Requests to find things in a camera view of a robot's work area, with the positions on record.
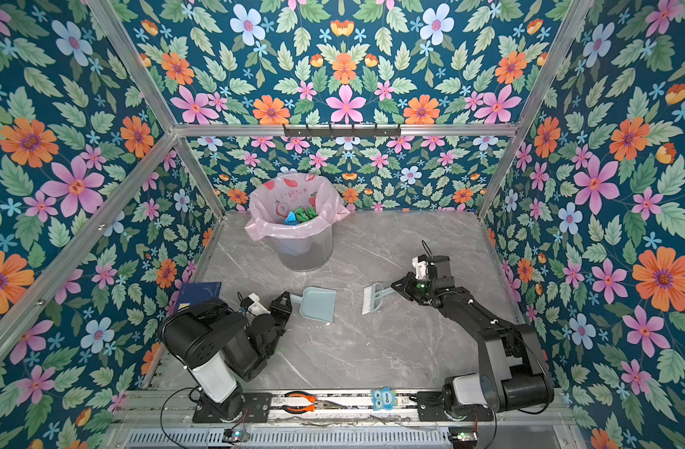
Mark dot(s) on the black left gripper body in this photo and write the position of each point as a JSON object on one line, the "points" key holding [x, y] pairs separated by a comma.
{"points": [[280, 318]]}

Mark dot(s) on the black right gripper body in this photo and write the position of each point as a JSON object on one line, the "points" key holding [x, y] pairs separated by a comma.
{"points": [[418, 290]]}

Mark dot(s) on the pale green dustpan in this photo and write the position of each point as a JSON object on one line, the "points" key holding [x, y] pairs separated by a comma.
{"points": [[316, 303]]}

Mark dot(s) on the pale green hand brush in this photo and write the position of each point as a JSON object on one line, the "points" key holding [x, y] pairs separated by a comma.
{"points": [[373, 297]]}

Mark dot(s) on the blue paper scrap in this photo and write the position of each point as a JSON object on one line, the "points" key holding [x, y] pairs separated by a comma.
{"points": [[291, 219]]}

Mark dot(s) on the green paper scrap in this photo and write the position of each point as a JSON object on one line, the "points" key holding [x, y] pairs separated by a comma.
{"points": [[303, 215]]}

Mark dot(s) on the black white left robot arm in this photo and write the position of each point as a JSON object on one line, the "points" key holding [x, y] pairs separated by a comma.
{"points": [[219, 346]]}

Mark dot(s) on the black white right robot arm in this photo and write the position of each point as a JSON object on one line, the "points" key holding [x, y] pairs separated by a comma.
{"points": [[511, 373]]}

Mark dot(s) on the silver mesh waste basket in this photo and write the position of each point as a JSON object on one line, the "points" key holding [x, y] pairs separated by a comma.
{"points": [[306, 254]]}

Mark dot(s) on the dark blue book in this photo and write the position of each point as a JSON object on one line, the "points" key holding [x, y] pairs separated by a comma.
{"points": [[195, 294]]}

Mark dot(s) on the blue owl figurine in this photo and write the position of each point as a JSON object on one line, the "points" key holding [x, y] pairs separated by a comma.
{"points": [[384, 399]]}

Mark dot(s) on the small circuit board left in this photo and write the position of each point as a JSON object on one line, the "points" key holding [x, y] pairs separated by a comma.
{"points": [[235, 437]]}

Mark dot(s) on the small circuit board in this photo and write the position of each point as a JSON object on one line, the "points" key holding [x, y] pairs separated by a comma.
{"points": [[463, 439], [235, 437]]}

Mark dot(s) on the small circuit board right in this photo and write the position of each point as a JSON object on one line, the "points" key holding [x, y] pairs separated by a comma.
{"points": [[463, 439]]}

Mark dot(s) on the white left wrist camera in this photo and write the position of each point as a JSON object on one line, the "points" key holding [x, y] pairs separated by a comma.
{"points": [[252, 305]]}

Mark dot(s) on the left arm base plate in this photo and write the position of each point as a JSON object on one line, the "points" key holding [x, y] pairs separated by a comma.
{"points": [[250, 407]]}

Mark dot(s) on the orange handled pliers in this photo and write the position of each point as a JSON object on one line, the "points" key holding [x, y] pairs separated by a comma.
{"points": [[301, 402]]}

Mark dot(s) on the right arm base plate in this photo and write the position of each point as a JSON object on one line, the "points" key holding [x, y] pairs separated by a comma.
{"points": [[432, 406]]}

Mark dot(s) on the black hook rail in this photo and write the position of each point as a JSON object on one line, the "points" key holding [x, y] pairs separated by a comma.
{"points": [[335, 131]]}

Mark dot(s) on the aluminium frame rails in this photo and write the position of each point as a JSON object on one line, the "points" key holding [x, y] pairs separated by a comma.
{"points": [[127, 128]]}

